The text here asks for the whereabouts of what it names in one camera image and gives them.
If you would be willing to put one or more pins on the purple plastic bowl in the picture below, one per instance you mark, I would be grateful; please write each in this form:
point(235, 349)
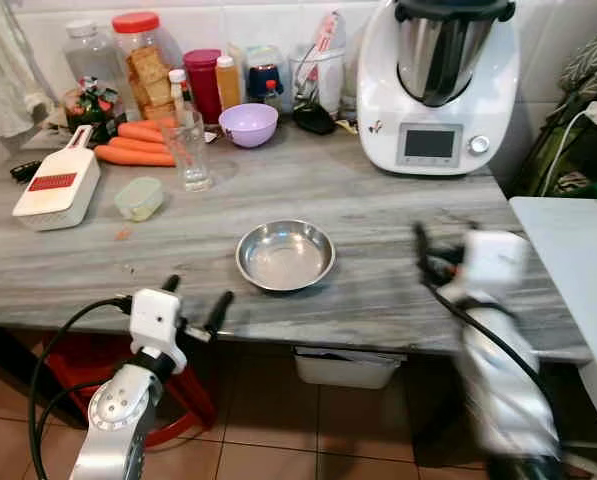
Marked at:
point(248, 125)

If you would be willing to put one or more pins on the red plastic stool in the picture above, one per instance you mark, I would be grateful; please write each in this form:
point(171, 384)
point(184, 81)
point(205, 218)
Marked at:
point(188, 400)

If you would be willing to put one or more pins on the clear plastic bottle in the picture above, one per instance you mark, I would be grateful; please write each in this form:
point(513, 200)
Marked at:
point(93, 60)

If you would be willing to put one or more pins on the small carrot scrap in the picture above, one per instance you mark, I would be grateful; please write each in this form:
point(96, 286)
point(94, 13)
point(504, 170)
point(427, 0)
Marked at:
point(123, 234)

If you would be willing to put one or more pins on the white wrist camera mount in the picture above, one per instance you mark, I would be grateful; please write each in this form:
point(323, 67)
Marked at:
point(493, 262)
point(156, 320)

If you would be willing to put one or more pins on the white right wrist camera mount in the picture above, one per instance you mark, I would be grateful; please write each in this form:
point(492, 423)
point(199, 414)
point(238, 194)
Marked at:
point(493, 262)

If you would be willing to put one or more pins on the grey patterned oven mitt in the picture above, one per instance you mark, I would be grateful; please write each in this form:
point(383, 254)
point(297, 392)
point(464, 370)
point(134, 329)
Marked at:
point(590, 55)

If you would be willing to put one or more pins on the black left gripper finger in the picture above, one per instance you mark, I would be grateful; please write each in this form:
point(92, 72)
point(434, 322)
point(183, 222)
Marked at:
point(171, 284)
point(219, 312)

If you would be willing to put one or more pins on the dark green bag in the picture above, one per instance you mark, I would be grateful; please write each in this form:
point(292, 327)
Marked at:
point(553, 160)

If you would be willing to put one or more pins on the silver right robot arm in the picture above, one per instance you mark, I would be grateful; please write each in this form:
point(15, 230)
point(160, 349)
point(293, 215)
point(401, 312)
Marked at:
point(503, 390)

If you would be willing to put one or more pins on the black pouch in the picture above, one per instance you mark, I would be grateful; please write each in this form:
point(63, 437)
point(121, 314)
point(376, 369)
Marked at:
point(315, 118)

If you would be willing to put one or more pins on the white food processor machine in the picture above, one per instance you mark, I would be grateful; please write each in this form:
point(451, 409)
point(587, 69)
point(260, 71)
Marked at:
point(438, 100)

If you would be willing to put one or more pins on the black remote control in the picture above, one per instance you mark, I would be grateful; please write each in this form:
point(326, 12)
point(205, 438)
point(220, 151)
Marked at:
point(25, 171)

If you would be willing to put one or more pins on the stainless steel bowl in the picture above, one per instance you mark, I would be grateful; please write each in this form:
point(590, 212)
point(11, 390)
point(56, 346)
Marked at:
point(285, 258)

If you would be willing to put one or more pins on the white capped spice bottle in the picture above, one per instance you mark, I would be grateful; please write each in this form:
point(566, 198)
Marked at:
point(181, 90)

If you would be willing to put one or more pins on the magenta plastic container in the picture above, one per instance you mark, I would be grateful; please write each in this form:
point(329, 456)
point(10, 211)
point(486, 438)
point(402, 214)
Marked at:
point(202, 85)

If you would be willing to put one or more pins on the dark blue jar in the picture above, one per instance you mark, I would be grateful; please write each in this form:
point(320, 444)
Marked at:
point(265, 78)

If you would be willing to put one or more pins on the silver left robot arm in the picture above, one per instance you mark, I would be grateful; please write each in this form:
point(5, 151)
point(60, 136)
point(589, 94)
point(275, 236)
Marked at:
point(113, 420)

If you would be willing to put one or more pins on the clear drinking glass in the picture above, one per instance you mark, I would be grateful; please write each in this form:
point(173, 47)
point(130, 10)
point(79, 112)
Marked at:
point(190, 155)

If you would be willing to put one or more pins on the cracker jar with red lid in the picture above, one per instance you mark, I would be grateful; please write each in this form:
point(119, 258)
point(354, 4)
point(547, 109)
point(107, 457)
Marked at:
point(146, 70)

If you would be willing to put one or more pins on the white plastic bin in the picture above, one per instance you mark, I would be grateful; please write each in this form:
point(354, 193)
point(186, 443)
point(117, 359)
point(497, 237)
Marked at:
point(346, 368)

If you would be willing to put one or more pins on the orange carrot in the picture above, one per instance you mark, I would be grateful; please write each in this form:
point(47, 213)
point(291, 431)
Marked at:
point(138, 130)
point(138, 144)
point(133, 157)

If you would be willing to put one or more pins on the jar of wrapped sweets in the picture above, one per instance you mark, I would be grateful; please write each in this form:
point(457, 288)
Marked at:
point(93, 108)

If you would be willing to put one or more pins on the orange liquid bottle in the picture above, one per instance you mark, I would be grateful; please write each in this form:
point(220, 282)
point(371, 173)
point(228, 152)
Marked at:
point(228, 85)

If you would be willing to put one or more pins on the small container with green lid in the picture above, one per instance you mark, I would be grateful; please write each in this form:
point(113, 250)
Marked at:
point(139, 198)

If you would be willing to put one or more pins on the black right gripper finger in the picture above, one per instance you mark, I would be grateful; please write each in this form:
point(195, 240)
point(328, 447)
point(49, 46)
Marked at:
point(421, 243)

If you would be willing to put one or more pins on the hanging white towel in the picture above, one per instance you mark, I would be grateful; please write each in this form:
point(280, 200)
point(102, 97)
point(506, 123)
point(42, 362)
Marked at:
point(3, 70)

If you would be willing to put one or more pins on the white side table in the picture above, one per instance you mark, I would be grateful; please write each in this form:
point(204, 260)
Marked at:
point(573, 260)

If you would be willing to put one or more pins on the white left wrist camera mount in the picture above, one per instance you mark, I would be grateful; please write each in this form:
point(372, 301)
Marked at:
point(156, 320)

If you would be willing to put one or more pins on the white grater with red blade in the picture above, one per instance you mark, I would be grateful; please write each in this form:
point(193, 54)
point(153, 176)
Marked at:
point(58, 185)

